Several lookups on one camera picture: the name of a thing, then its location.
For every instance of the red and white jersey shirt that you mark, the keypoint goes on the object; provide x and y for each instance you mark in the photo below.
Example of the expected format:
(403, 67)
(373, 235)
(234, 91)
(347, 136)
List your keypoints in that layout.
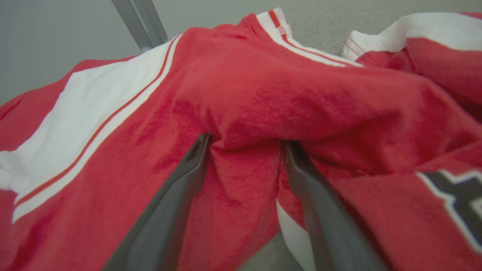
(263, 94)

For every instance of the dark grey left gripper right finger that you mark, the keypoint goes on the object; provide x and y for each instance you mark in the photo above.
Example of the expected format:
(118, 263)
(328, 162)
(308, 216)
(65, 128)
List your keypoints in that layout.
(324, 218)

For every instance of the grey metal double post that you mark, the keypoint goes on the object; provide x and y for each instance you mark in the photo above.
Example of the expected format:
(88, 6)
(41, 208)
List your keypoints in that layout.
(139, 22)

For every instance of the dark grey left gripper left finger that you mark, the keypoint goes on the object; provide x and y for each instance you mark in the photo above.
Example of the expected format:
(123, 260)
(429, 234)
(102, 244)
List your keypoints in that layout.
(169, 210)

